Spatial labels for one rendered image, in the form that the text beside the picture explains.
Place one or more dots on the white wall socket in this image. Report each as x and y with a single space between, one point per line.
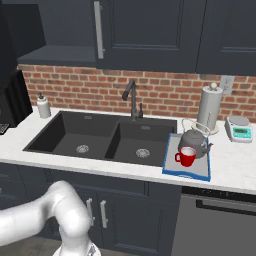
227 84

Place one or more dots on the blue-rimmed grey tray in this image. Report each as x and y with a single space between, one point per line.
186 163

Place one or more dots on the grey kettle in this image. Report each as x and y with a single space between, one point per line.
194 140

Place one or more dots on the open dark cabinet door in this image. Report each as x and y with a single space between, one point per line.
20 26

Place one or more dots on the dark wall cabinet door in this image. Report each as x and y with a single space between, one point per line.
150 33
230 36

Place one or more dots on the white soap dispenser bottle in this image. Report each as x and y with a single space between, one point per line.
43 106

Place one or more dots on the dark drawer front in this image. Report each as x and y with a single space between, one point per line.
100 181

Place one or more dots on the dark double sink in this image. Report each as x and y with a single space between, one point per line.
100 138

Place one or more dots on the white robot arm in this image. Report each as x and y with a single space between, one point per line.
63 216

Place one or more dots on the black appliance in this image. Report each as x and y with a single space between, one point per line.
10 100

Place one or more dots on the black sink tap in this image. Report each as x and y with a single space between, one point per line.
132 100

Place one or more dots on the white kitchen scale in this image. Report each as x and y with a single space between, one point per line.
238 130

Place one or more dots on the white paper towel roll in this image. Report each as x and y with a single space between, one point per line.
209 108

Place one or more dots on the grey dishwasher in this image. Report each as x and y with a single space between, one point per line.
213 226

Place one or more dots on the red mug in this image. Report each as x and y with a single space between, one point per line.
186 156

